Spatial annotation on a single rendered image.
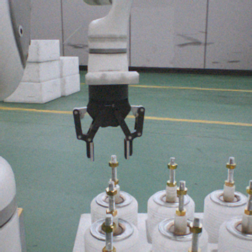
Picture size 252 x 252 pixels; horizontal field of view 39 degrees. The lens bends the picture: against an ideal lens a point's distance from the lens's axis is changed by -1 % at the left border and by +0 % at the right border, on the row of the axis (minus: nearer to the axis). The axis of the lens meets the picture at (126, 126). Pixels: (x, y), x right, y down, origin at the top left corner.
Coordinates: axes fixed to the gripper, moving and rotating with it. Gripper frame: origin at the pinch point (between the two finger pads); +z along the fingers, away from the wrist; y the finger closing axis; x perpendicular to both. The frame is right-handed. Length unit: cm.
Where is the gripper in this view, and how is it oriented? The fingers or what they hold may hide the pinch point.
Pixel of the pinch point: (109, 152)
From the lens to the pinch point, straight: 70.2
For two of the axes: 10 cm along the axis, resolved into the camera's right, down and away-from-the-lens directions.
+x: 1.7, 2.3, -9.6
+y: -9.9, 0.4, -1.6
